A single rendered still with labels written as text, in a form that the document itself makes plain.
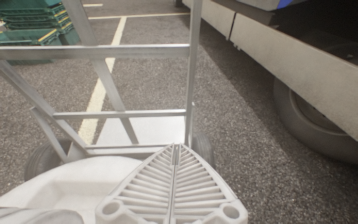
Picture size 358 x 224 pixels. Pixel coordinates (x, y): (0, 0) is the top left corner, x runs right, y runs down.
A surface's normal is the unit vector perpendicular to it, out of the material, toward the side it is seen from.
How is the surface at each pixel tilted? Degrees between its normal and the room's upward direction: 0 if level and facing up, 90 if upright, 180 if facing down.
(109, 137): 0
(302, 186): 0
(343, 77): 90
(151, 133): 0
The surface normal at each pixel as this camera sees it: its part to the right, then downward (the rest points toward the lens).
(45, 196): 0.90, 0.04
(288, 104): -0.80, 0.00
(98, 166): 0.00, -0.85
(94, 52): 0.04, 0.73
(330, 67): -0.98, 0.14
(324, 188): 0.00, -0.69
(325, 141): -0.98, -0.14
